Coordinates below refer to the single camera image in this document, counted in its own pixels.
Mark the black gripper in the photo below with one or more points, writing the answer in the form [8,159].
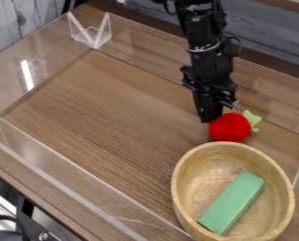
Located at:
[207,78]

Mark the green rectangular block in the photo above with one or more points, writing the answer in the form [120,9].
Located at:
[227,209]

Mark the black metal table bracket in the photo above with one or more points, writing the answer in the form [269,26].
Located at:
[32,231]

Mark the oval wooden bowl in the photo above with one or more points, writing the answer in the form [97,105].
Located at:
[204,172]

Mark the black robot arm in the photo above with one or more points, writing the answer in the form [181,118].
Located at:
[201,20]

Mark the clear acrylic enclosure wall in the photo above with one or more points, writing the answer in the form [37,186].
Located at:
[97,120]

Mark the red plush strawberry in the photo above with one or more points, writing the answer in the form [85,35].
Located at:
[233,126]

